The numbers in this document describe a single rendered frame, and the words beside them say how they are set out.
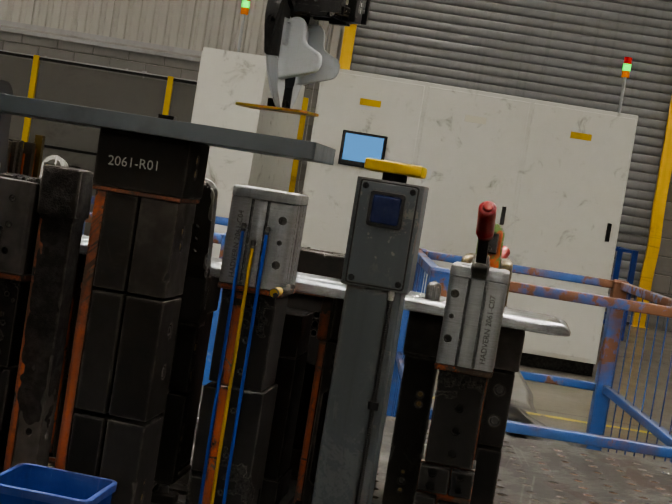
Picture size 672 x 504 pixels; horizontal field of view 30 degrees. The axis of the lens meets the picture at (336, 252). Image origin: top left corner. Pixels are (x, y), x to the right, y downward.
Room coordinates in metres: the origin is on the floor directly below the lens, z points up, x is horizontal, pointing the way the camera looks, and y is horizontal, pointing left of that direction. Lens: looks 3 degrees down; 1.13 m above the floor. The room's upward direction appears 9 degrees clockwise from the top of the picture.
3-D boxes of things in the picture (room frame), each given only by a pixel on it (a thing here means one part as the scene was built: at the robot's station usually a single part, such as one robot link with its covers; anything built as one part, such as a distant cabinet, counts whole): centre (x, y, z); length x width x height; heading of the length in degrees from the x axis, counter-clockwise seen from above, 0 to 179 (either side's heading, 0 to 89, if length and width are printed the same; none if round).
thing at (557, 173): (9.71, -0.88, 1.22); 2.40 x 0.54 x 2.45; 89
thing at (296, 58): (1.29, 0.07, 1.24); 0.06 x 0.03 x 0.09; 66
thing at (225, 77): (10.68, 0.90, 1.22); 2.40 x 0.54 x 2.45; 175
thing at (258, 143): (1.35, 0.21, 1.16); 0.37 x 0.14 x 0.02; 82
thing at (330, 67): (1.33, 0.05, 1.24); 0.06 x 0.03 x 0.09; 66
